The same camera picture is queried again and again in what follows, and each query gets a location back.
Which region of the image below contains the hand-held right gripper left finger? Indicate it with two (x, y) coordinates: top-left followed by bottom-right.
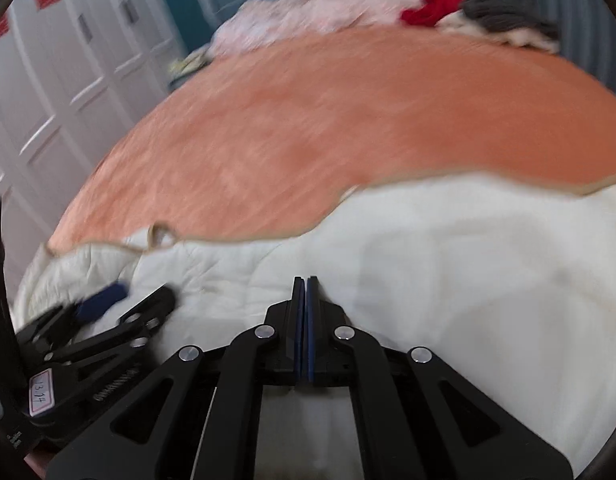
(48, 276), (306, 480)

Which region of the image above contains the pale yellow cloth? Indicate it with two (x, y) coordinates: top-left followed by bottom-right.
(167, 52), (215, 79)

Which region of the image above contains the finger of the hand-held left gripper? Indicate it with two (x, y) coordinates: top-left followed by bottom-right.
(45, 285), (177, 364)
(17, 282), (130, 357)

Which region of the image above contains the cream quilted jacket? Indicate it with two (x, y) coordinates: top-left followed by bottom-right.
(13, 170), (616, 480)

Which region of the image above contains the pink floral quilt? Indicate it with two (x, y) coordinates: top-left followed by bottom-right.
(208, 0), (435, 57)

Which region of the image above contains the grey pleated curtain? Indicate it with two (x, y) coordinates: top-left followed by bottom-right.
(508, 0), (616, 107)

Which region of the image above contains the red garment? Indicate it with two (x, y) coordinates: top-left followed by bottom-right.
(400, 0), (464, 27)

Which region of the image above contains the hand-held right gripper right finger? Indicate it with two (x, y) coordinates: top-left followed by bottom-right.
(306, 276), (574, 480)

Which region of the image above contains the grey knit garment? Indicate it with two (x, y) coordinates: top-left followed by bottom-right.
(460, 0), (561, 44)

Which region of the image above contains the orange bed blanket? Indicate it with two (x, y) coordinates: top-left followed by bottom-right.
(47, 25), (616, 257)

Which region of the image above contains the cream fluffy garment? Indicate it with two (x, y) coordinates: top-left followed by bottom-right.
(437, 10), (561, 54)

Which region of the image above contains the white wardrobe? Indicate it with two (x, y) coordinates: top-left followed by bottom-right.
(0, 0), (189, 302)

